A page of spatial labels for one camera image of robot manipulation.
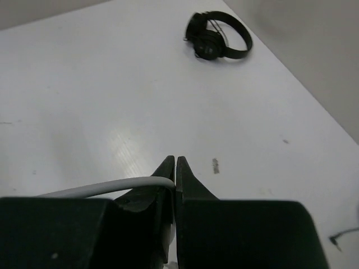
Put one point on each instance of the black headphones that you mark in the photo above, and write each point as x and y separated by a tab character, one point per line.
343	223
208	39

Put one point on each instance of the black headphones left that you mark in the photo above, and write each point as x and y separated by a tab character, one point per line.
343	223

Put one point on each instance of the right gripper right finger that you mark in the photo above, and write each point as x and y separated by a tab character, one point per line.
215	233

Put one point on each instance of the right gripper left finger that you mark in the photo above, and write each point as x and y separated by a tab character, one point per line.
132	231

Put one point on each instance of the black headphones right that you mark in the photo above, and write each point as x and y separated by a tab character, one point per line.
208	39

